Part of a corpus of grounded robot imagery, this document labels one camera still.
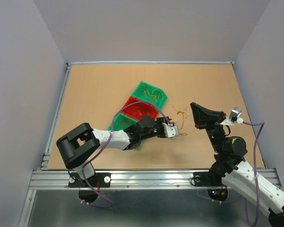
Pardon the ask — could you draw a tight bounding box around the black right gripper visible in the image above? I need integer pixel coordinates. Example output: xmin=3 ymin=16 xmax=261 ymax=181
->
xmin=189 ymin=102 xmax=225 ymax=152

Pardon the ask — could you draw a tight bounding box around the red plastic bin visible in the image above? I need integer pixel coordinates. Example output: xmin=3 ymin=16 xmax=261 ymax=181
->
xmin=121 ymin=103 xmax=159 ymax=121

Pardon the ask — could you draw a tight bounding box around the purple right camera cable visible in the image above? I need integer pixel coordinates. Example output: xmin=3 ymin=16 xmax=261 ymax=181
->
xmin=213 ymin=119 xmax=266 ymax=227

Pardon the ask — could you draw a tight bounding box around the dark brown thin wire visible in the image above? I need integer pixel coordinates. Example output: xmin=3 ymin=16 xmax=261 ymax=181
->
xmin=131 ymin=105 xmax=152 ymax=119

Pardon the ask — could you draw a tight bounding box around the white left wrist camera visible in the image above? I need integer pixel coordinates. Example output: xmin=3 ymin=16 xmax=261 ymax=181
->
xmin=162 ymin=123 xmax=179 ymax=138

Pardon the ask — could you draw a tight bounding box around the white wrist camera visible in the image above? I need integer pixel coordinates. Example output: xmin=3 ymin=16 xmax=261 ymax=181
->
xmin=162 ymin=123 xmax=179 ymax=138
xmin=220 ymin=107 xmax=244 ymax=126

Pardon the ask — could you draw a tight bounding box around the red striped thin wire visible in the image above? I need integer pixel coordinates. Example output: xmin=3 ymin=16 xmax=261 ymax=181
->
xmin=115 ymin=119 xmax=133 ymax=131

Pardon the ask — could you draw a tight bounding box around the far green plastic bin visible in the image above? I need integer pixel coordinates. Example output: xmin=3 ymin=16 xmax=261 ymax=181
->
xmin=132 ymin=81 xmax=168 ymax=109

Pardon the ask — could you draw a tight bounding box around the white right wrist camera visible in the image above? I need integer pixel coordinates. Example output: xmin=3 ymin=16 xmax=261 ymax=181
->
xmin=220 ymin=107 xmax=244 ymax=126

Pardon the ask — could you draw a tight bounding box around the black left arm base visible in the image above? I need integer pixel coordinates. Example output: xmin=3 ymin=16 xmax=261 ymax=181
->
xmin=68 ymin=172 xmax=111 ymax=189

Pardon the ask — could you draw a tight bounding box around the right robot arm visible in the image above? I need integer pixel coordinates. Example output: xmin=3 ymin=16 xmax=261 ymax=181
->
xmin=190 ymin=102 xmax=284 ymax=227

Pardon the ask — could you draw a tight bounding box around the thin wire bundle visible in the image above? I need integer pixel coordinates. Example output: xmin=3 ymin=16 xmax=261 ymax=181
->
xmin=171 ymin=98 xmax=198 ymax=137

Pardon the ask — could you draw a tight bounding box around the green plastic bin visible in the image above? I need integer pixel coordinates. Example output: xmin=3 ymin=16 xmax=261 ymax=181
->
xmin=132 ymin=81 xmax=168 ymax=109
xmin=107 ymin=113 xmax=142 ymax=151

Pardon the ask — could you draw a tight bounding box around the near green plastic bin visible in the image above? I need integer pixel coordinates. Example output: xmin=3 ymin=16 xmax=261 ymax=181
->
xmin=107 ymin=113 xmax=142 ymax=151

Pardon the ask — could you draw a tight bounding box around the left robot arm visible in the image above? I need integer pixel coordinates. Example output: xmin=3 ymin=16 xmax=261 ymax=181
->
xmin=56 ymin=116 xmax=179 ymax=186

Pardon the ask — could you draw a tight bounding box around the yellow thin wire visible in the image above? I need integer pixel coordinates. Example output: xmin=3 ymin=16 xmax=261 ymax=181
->
xmin=142 ymin=82 xmax=164 ymax=104

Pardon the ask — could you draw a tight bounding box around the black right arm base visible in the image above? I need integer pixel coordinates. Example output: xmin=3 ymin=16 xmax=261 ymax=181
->
xmin=190 ymin=171 xmax=223 ymax=187

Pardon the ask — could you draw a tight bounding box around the aluminium mounting rail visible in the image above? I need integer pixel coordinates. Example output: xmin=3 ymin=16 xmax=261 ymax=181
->
xmin=27 ymin=168 xmax=282 ymax=190

